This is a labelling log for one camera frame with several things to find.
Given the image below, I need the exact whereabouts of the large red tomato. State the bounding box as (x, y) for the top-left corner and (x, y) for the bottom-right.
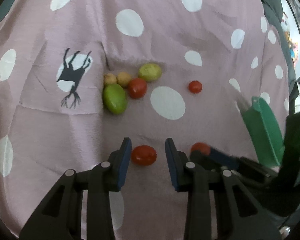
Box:
(191, 142), (211, 156)

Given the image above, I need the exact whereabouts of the lone small red tomato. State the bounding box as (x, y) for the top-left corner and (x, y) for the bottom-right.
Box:
(188, 80), (203, 94)

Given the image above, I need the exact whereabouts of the yellow green mango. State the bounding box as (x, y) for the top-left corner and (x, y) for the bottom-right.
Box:
(138, 63), (162, 82)

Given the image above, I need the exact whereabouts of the tan longan fruit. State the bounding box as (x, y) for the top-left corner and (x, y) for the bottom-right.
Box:
(117, 72), (132, 88)
(103, 73), (117, 86)

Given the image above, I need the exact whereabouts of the green plastic bowl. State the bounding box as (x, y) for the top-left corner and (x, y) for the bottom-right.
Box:
(242, 96), (284, 167)

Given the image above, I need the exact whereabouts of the pile of plush toys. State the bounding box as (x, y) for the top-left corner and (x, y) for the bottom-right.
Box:
(281, 12), (299, 66)

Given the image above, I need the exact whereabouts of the pink polka dot blanket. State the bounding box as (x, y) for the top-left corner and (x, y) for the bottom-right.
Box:
(0, 0), (289, 239)

